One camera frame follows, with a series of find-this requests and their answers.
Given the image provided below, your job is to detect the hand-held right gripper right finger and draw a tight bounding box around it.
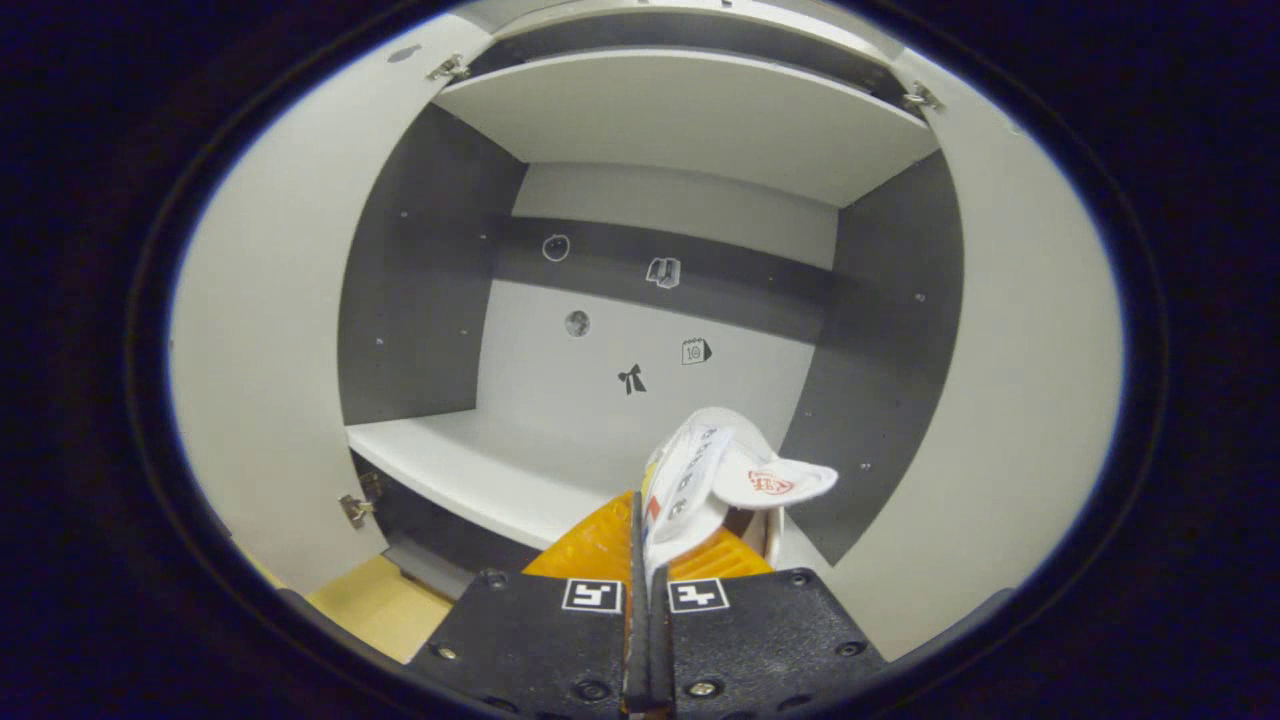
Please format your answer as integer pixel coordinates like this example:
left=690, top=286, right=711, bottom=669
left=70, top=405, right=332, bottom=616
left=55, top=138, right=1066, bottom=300
left=645, top=530, right=891, bottom=719

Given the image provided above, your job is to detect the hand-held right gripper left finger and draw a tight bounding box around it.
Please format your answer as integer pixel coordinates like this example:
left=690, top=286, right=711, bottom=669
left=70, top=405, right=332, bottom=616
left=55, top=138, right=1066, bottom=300
left=405, top=488, right=641, bottom=719

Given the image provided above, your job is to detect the white shoe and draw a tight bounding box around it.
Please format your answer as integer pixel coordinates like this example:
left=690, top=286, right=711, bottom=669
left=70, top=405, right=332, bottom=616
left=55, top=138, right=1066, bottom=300
left=640, top=405, right=839, bottom=601

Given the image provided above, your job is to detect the white cabinet door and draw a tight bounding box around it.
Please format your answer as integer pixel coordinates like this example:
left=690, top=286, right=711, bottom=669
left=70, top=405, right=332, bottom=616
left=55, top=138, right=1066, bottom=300
left=780, top=50, right=1126, bottom=661
left=168, top=15, right=496, bottom=596

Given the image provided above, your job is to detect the white shoe cabinet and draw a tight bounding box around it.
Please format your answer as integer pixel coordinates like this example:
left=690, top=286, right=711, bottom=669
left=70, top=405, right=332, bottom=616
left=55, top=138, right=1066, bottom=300
left=335, top=0, right=966, bottom=601

